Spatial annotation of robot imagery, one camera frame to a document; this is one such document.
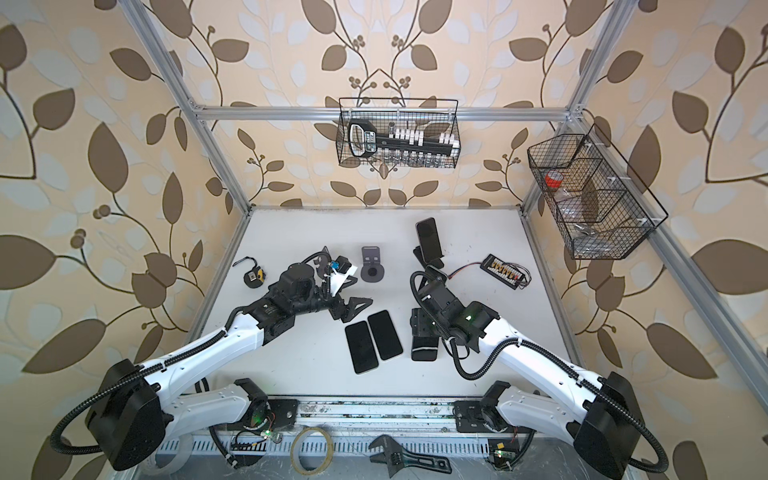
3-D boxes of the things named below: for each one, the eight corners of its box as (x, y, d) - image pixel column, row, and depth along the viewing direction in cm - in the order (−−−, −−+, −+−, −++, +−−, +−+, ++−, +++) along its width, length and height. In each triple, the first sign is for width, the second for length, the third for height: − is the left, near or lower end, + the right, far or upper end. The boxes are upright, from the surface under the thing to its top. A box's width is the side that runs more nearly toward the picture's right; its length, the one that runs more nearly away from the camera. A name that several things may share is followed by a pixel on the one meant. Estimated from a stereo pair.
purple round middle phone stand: (363, 282, 101) (360, 262, 92) (364, 266, 105) (361, 245, 96) (384, 282, 101) (382, 262, 92) (384, 266, 105) (383, 245, 96)
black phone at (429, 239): (425, 269, 104) (428, 241, 92) (413, 252, 109) (414, 223, 97) (440, 262, 106) (446, 234, 94) (428, 245, 111) (431, 216, 99)
